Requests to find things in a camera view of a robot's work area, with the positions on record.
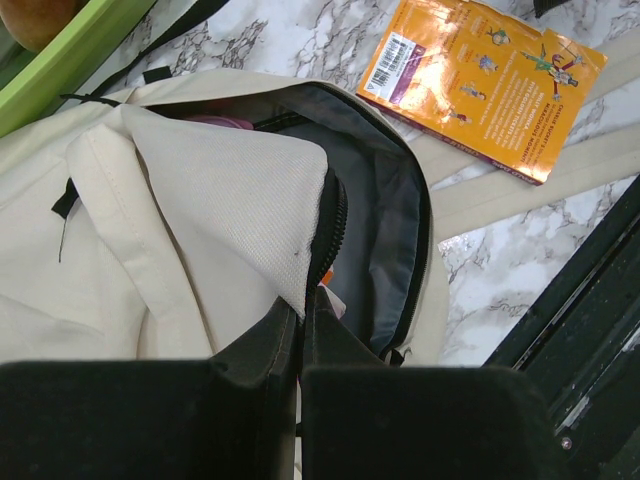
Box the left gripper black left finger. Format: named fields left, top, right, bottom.
left=1, top=300, right=298, bottom=479

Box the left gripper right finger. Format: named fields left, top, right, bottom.
left=300, top=288, right=569, bottom=479

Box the beige canvas backpack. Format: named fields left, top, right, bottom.
left=0, top=0, right=640, bottom=480

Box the pink pencil case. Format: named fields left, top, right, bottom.
left=186, top=114, right=254, bottom=130

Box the orange yellow book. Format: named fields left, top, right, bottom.
left=357, top=1, right=607, bottom=185

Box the pink fairy book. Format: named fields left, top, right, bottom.
left=324, top=286, right=346, bottom=319

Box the orange treehouse book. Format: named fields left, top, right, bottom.
left=320, top=267, right=334, bottom=286

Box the green vegetable tray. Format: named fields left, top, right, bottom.
left=1, top=1, right=154, bottom=136

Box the brown mushroom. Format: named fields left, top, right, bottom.
left=1, top=0, right=87, bottom=52

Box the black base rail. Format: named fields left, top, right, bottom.
left=486, top=181, right=639, bottom=479

